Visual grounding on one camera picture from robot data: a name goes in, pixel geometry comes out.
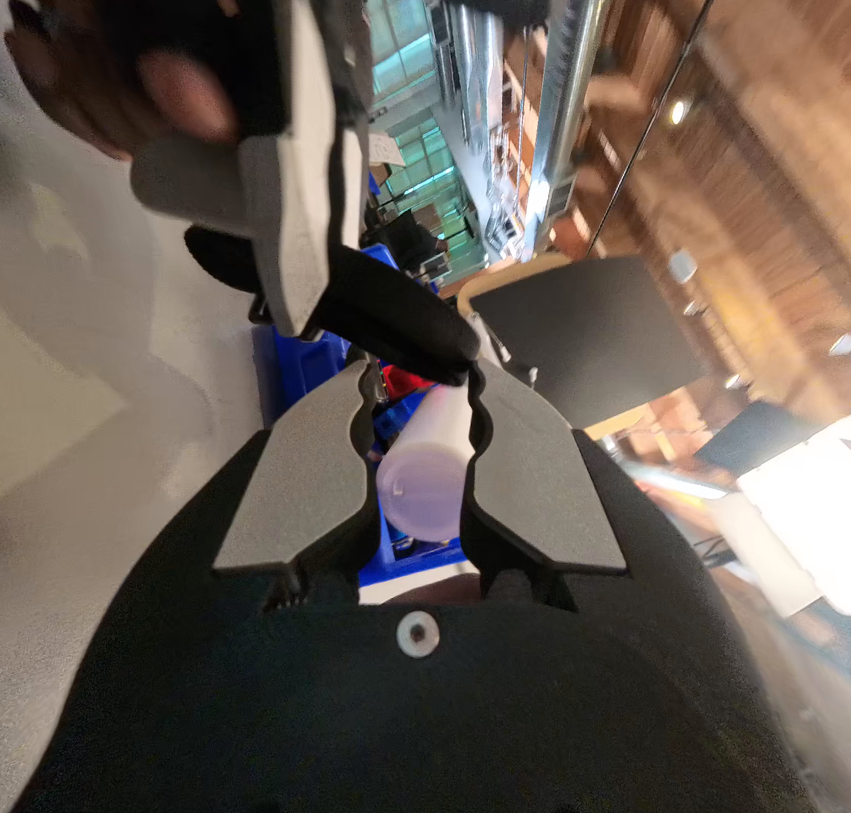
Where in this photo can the silver ventilation duct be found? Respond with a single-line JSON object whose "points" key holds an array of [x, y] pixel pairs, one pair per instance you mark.
{"points": [[565, 95]]}

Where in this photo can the white panel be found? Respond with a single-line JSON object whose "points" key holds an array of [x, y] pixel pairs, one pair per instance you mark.
{"points": [[798, 514]]}

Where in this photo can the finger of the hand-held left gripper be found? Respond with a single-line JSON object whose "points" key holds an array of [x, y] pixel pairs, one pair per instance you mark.
{"points": [[351, 188], [299, 214]]}

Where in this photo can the blue plastic bin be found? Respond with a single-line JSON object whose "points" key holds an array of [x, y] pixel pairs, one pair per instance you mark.
{"points": [[299, 367]]}

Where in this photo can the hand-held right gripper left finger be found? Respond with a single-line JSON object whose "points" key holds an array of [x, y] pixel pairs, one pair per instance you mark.
{"points": [[299, 487]]}

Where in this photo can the white plastic bottle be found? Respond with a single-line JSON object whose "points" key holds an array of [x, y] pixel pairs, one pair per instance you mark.
{"points": [[425, 480]]}

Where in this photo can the red hollow plastic block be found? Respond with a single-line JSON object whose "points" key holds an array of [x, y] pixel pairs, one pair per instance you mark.
{"points": [[402, 381]]}

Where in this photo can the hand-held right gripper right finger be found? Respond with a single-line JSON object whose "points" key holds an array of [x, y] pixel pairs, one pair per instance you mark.
{"points": [[538, 487]]}

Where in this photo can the person's left hand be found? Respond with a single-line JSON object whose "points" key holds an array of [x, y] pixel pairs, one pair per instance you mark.
{"points": [[186, 101]]}

